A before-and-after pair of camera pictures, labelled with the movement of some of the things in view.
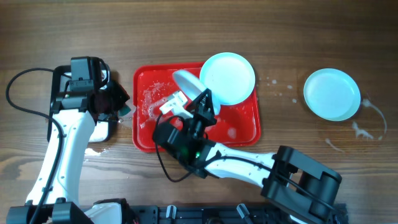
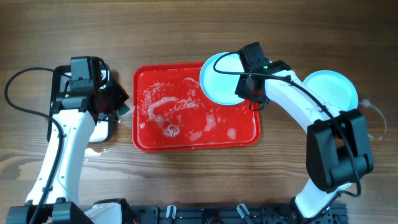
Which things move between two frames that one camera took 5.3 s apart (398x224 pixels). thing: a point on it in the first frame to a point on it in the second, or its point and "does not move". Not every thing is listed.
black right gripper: [201, 115] to [247, 90]
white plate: [229, 76] does not move
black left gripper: [115, 98] does not move
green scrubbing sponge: [124, 111] does not move
